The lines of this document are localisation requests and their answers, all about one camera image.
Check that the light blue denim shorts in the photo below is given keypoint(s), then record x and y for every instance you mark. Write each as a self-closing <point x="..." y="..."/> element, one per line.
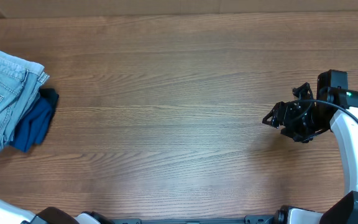
<point x="20" y="81"/>

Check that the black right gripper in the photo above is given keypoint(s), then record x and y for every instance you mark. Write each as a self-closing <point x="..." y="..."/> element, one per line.
<point x="282" y="115"/>

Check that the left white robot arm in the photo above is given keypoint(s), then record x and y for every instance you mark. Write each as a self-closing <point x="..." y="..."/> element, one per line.
<point x="10" y="214"/>

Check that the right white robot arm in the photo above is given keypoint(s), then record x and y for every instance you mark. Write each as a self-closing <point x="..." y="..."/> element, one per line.
<point x="334" y="107"/>

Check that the folded dark blue garment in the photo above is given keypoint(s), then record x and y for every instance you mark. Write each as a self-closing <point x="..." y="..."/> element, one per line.
<point x="33" y="127"/>

